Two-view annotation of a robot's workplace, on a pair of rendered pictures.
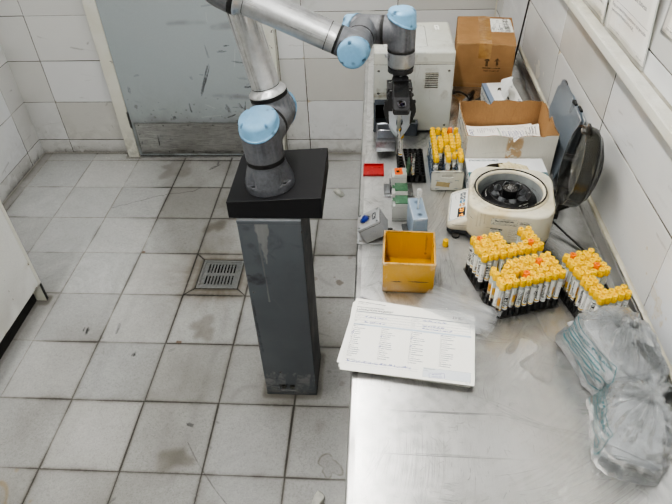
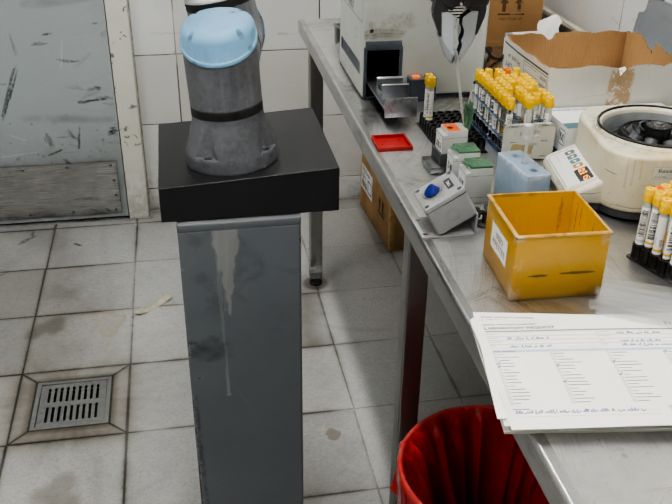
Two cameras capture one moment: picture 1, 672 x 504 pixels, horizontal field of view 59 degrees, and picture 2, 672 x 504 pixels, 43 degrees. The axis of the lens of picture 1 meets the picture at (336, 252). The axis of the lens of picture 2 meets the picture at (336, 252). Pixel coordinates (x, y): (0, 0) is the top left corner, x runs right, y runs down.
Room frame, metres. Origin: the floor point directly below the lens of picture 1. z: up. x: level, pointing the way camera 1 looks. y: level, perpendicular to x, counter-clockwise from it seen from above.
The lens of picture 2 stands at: (0.20, 0.38, 1.50)
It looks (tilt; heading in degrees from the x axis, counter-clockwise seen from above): 29 degrees down; 345
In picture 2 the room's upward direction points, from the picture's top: 1 degrees clockwise
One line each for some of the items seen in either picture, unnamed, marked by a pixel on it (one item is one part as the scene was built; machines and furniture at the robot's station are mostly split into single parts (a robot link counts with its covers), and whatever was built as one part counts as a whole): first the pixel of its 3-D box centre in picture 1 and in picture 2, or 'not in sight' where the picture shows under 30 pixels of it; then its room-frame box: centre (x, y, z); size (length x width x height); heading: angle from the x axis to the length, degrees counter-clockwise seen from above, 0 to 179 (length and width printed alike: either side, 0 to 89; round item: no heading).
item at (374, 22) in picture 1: (363, 31); not in sight; (1.56, -0.10, 1.38); 0.11 x 0.11 x 0.08; 76
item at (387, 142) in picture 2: (373, 169); (391, 142); (1.66, -0.14, 0.88); 0.07 x 0.07 x 0.01; 85
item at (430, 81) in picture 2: (411, 153); (452, 110); (1.67, -0.26, 0.93); 0.17 x 0.09 x 0.11; 176
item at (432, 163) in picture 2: (398, 187); (449, 157); (1.54, -0.21, 0.89); 0.09 x 0.05 x 0.04; 87
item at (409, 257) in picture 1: (408, 261); (543, 243); (1.15, -0.19, 0.93); 0.13 x 0.13 x 0.10; 83
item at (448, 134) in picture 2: (398, 179); (451, 143); (1.54, -0.21, 0.92); 0.05 x 0.04 x 0.06; 87
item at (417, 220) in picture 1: (416, 222); (520, 192); (1.31, -0.23, 0.92); 0.10 x 0.07 x 0.10; 2
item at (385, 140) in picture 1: (385, 129); (389, 88); (1.85, -0.19, 0.92); 0.21 x 0.07 x 0.05; 175
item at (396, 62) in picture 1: (399, 58); not in sight; (1.56, -0.20, 1.30); 0.08 x 0.08 x 0.05
